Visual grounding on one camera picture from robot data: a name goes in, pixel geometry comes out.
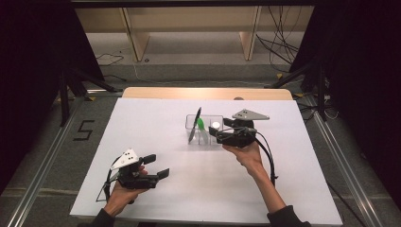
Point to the white eraser block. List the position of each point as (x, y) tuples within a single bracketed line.
[(216, 125)]

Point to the aluminium floor rail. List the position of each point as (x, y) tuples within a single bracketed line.
[(346, 170), (41, 176)]

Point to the black curtain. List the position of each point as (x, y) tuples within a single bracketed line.
[(362, 94), (31, 78)]

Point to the light wooden table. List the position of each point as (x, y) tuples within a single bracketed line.
[(189, 93)]

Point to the light wooden desk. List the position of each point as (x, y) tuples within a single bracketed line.
[(189, 19)]

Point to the black tripod stand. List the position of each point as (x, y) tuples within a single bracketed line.
[(64, 94), (320, 91)]

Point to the person's right hand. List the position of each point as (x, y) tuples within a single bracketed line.
[(250, 157)]

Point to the black pen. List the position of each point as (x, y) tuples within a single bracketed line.
[(193, 134)]

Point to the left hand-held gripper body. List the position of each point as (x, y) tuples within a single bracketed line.
[(135, 179)]

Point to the person's left hand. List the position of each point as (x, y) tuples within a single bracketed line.
[(118, 197)]

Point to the clear plastic organizer box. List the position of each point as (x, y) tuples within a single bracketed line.
[(205, 141)]

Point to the green highlighter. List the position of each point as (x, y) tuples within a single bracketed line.
[(200, 124)]

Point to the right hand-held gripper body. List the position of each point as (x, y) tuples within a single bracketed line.
[(239, 137)]

